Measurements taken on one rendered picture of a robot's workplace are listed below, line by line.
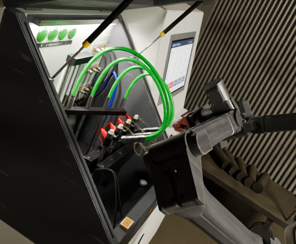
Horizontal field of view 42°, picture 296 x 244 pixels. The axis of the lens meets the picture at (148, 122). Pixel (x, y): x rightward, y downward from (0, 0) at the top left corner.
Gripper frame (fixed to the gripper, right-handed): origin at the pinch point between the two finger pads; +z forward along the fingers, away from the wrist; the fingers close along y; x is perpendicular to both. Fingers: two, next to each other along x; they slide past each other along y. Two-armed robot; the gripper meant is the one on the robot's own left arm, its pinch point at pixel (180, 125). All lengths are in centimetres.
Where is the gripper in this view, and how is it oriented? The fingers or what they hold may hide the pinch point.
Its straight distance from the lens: 121.9
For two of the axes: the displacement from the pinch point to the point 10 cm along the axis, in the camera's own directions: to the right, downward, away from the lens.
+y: -5.8, 3.7, -7.3
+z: -7.2, 2.0, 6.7
